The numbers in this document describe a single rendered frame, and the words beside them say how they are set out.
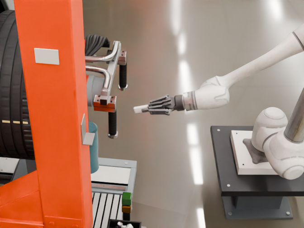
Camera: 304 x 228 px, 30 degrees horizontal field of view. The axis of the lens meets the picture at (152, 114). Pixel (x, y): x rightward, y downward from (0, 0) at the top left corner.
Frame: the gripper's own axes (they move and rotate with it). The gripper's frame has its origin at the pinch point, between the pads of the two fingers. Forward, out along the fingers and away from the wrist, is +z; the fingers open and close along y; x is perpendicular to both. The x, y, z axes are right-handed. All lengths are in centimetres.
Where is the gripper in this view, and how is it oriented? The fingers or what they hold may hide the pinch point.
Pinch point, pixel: (141, 109)
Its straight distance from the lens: 268.0
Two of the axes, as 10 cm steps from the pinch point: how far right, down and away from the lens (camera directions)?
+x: 2.2, 7.3, 6.4
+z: -9.7, 1.6, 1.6
